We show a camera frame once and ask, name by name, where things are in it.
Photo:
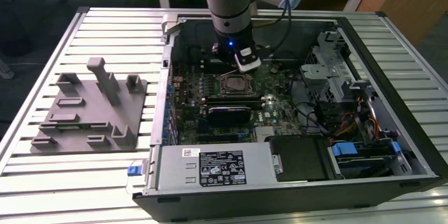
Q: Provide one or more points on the silver CPU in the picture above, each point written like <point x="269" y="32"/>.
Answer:
<point x="235" y="83"/>

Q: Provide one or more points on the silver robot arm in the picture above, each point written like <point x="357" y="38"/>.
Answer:
<point x="229" y="6"/>

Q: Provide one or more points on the CPU socket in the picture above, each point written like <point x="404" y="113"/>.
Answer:
<point x="236" y="94"/>

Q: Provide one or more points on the black RAM slot bank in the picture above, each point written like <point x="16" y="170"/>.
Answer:
<point x="231" y="101"/>
<point x="216" y="68"/>

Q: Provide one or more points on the green motherboard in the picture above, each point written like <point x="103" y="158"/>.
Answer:
<point x="283" y="90"/>

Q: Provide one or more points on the black graphics card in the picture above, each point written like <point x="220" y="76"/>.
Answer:
<point x="229" y="116"/>

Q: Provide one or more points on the silver drive cage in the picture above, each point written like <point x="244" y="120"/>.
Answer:
<point x="321" y="73"/>

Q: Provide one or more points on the silver chipset heatsink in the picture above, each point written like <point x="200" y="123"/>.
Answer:
<point x="265" y="132"/>

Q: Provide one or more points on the grey parts rack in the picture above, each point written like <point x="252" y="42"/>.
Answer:
<point x="91" y="115"/>

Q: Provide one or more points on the black plastic shroud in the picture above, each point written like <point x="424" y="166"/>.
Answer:
<point x="300" y="158"/>

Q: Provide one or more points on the silver power supply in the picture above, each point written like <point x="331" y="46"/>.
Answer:
<point x="175" y="169"/>

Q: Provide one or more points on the hard disk in blue carrier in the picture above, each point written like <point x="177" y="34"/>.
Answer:
<point x="344" y="149"/>

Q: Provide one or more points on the green RAM stick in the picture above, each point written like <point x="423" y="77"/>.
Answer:
<point x="71" y="127"/>

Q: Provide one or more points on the blue case latch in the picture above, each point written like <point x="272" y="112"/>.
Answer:
<point x="135" y="170"/>

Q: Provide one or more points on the black PC case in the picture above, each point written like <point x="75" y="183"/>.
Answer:
<point x="244" y="203"/>

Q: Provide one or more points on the grey chair leg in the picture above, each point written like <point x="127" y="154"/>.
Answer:
<point x="5" y="73"/>

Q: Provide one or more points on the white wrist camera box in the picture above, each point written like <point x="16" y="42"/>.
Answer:
<point x="248" y="65"/>

